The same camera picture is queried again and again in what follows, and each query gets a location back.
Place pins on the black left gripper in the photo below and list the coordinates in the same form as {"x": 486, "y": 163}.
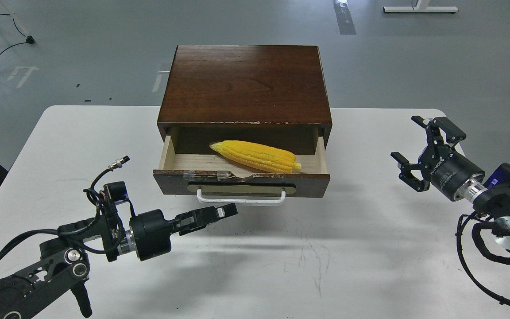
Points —
{"x": 151, "y": 231}

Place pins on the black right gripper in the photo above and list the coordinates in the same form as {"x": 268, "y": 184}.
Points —
{"x": 440, "y": 164}

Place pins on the wooden drawer with white handle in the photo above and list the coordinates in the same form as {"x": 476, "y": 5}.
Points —
{"x": 188, "y": 164}

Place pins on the yellow corn cob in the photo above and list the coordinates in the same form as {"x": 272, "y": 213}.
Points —
{"x": 258, "y": 156}

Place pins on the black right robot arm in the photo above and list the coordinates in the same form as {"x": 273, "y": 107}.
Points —
{"x": 491, "y": 231}

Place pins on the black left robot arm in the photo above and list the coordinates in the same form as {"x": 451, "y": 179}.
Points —
{"x": 64, "y": 263}

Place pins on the dark wooden drawer cabinet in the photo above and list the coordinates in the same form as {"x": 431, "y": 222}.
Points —
{"x": 267, "y": 87}

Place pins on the white desk leg base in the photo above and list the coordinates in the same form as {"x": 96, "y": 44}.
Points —
{"x": 420, "y": 6}

